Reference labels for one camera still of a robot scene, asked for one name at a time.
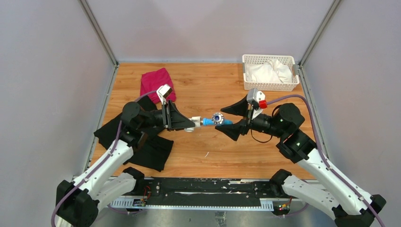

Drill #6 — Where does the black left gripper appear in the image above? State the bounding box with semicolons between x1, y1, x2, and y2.
138;100;196;132

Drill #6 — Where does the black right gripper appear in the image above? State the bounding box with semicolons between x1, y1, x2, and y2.
215;94;286;140

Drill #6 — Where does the blue water faucet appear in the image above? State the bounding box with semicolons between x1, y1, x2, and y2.
201;112;234;126

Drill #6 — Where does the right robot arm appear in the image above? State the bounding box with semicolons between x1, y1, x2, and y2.
217;96;386;227

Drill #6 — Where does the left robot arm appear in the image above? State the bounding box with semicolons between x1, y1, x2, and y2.
51;101;198;227

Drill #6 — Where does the black cloth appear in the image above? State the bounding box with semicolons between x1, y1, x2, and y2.
94;114;174;172

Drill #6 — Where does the magenta cloth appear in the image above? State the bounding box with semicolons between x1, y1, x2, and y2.
140;68;177;104

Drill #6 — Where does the white plastic basket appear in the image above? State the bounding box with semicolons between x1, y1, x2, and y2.
242;54;300;92

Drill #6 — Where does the white cloth in basket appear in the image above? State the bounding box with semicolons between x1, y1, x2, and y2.
245;60;293;84

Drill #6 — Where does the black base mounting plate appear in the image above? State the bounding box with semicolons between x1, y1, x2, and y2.
125;177;290;208

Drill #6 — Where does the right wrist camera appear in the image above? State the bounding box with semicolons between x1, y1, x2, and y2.
246;88;267;120

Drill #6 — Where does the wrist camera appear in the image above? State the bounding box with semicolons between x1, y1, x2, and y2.
246;88;267;120
156;84;173;105

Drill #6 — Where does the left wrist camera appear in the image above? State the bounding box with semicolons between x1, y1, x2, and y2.
156;84;173;105

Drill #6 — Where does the aluminium frame rail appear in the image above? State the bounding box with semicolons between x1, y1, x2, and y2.
67;176;353;211

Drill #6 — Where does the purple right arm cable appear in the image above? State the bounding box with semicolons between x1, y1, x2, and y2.
266;94;386;227

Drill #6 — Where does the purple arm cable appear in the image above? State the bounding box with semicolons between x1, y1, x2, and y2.
266;94;386;227
51;91;157;227

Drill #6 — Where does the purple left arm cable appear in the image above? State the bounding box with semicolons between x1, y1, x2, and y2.
51;91;157;227

